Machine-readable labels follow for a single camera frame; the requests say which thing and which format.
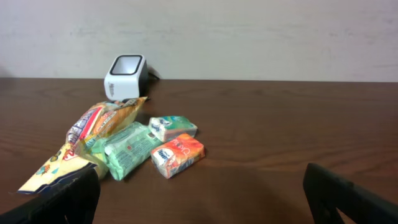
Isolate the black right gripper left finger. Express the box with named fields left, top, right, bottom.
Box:
left=1, top=170, right=101, bottom=224

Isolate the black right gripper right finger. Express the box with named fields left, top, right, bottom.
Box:
left=303, top=163, right=397, bottom=224

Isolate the large orange white snack bag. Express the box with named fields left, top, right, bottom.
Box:
left=17, top=96, right=147, bottom=195

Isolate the green snack packet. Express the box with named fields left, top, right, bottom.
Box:
left=91, top=121, right=162, bottom=181

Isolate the orange red snack packet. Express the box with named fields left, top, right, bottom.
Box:
left=150, top=133, right=205, bottom=179

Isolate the teal white packet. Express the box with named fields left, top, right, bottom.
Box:
left=148, top=116, right=198, bottom=142

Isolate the white barcode scanner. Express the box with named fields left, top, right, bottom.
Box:
left=104, top=54, right=149, bottom=100

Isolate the black scanner cable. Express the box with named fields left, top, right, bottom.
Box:
left=147, top=64, right=161, bottom=81

